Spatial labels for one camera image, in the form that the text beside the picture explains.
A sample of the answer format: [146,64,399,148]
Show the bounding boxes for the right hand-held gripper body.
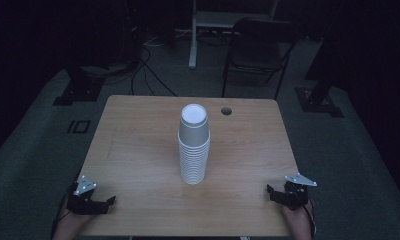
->
[276,172,318,212]

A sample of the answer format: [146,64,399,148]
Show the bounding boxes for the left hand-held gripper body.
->
[66,175,109,215]

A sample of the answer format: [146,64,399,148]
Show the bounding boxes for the stack of white paper cups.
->
[177,132,211,186]

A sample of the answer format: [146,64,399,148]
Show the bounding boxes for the single white paper cup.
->
[178,103,211,150]

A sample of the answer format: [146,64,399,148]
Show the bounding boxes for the person's right hand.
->
[282,201,314,240]

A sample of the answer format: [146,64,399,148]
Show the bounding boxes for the person's left hand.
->
[51,210,91,240]

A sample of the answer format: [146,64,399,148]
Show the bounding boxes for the black stand with flat base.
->
[294,0,345,119]
[52,64,106,107]

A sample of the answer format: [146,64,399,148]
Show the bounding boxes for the black folding chair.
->
[221,18,301,100]

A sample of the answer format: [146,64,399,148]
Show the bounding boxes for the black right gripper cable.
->
[304,197,318,240]

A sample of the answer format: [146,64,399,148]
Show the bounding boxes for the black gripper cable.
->
[50,186,77,240]
[304,197,318,240]

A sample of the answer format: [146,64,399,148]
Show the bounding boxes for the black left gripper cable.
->
[50,186,77,240]

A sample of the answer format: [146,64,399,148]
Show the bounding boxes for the black floor cables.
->
[129,44,178,98]

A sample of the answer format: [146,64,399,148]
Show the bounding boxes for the white floor cables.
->
[143,29,193,48]

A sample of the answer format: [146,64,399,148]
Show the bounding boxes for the white metal desk frame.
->
[188,0,280,70]

